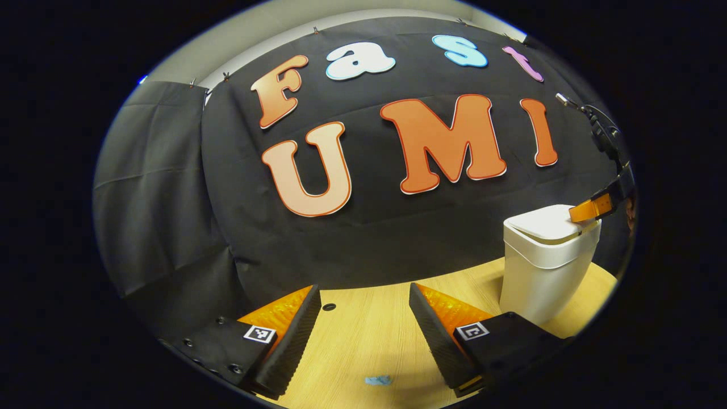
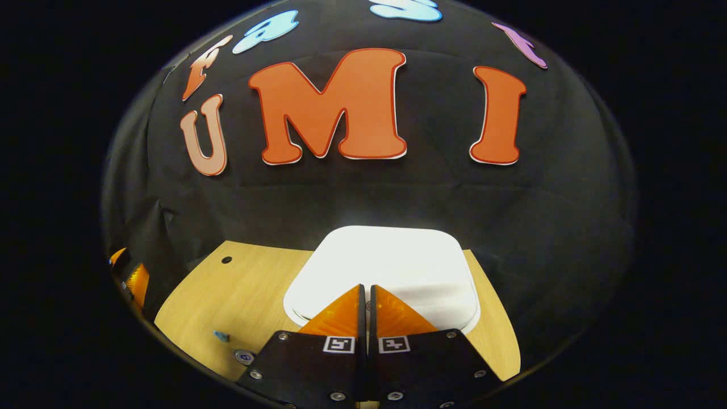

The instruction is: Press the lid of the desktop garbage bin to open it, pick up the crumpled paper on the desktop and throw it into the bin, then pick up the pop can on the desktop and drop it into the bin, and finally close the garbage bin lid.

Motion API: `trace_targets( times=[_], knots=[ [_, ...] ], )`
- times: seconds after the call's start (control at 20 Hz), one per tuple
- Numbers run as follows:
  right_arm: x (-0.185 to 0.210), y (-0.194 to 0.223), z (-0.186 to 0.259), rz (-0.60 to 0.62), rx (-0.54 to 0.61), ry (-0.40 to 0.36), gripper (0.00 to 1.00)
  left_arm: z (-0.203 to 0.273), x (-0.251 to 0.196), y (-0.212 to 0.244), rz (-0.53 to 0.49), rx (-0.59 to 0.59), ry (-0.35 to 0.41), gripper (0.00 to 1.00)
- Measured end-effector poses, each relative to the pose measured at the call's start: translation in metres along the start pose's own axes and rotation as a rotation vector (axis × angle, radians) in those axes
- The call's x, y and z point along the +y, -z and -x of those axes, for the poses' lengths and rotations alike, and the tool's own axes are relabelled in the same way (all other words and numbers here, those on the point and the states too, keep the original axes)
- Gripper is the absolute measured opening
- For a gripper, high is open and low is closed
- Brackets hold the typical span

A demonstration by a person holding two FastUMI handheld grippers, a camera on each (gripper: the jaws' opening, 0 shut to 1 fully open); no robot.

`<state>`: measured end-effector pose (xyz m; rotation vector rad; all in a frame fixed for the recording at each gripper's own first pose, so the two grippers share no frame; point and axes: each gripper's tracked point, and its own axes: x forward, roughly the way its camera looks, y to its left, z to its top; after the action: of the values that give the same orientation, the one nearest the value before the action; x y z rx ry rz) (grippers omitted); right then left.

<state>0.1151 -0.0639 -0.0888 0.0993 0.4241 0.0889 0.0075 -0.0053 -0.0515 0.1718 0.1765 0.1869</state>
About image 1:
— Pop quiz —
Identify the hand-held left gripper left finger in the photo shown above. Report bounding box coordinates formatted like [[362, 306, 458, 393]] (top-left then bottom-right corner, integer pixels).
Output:
[[162, 284, 323, 400]]

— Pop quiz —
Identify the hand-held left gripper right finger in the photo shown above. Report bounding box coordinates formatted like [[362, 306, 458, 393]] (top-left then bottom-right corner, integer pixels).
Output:
[[409, 282, 569, 398]]

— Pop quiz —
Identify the white desktop garbage bin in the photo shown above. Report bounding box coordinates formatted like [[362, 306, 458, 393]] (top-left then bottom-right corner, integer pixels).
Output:
[[500, 204, 601, 325]]

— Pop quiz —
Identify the wooden desktop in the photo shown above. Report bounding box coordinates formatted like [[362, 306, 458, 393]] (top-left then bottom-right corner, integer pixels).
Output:
[[250, 257, 618, 409]]

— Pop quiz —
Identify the black backdrop cloth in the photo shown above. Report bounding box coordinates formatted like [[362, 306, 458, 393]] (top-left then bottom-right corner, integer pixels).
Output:
[[93, 16, 631, 341]]

